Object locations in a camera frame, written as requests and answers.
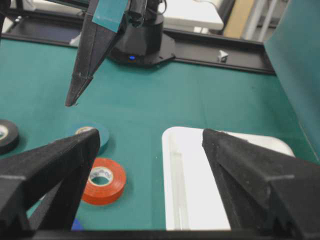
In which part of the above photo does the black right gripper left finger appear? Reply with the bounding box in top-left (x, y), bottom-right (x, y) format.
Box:
top-left (0, 128), bottom-right (100, 233)

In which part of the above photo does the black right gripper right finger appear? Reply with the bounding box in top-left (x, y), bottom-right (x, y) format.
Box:
top-left (202, 129), bottom-right (320, 238)

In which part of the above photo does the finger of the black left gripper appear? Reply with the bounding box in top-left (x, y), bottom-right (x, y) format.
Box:
top-left (65, 0), bottom-right (130, 107)

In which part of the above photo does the blue tape roll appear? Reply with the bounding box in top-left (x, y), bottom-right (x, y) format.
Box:
top-left (71, 218), bottom-right (84, 231)

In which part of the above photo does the teal tape roll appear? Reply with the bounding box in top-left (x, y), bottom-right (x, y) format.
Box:
top-left (65, 121), bottom-right (110, 155)

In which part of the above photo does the red tape roll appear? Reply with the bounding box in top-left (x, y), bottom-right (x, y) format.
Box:
top-left (81, 157), bottom-right (127, 206)

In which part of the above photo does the black tape roll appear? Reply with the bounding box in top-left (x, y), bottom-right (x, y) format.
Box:
top-left (0, 119), bottom-right (20, 155)

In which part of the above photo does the white plastic case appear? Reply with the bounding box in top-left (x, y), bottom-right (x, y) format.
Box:
top-left (161, 126), bottom-right (296, 231)

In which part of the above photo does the green table cloth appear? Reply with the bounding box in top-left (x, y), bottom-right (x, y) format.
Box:
top-left (0, 39), bottom-right (318, 230)

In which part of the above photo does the black table edge rail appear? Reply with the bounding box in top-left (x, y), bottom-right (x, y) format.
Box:
top-left (2, 15), bottom-right (275, 75)

